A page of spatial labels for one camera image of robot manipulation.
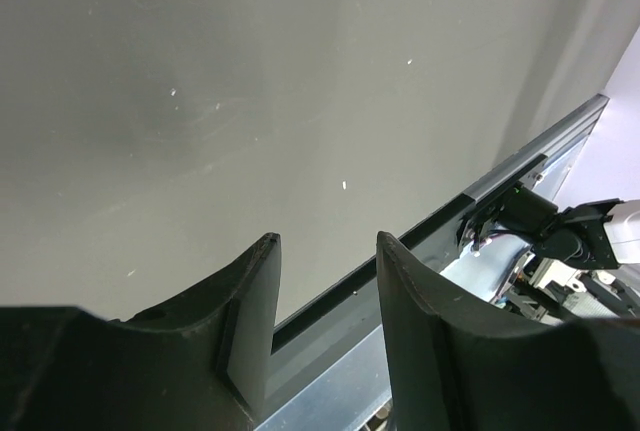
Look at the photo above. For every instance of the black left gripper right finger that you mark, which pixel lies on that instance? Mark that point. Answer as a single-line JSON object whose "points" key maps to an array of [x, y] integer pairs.
{"points": [[458, 363]]}

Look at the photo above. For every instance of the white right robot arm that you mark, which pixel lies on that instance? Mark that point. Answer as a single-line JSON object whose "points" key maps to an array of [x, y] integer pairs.
{"points": [[602, 235]]}

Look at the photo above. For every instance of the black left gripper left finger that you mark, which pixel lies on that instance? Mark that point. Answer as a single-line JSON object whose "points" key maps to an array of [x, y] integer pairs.
{"points": [[197, 361]]}

